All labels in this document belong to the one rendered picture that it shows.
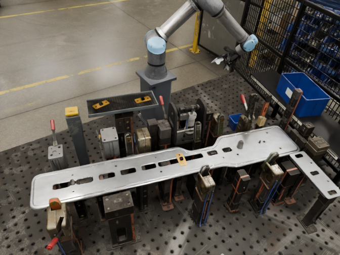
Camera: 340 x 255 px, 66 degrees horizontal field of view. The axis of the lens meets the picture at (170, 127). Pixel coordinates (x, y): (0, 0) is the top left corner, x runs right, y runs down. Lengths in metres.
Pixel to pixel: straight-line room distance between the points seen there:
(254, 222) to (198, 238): 0.33
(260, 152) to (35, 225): 1.24
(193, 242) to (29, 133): 2.29
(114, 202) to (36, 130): 2.17
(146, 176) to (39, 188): 0.48
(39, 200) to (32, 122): 2.13
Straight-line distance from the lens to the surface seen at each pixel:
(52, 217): 1.16
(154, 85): 1.70
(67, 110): 1.44
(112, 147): 1.33
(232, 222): 1.55
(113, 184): 1.26
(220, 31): 4.17
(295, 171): 1.51
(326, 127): 1.80
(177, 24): 1.79
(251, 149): 1.49
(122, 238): 1.41
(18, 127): 3.35
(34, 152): 1.95
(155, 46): 1.66
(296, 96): 1.71
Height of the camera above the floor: 2.01
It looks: 42 degrees down
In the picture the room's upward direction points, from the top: 4 degrees clockwise
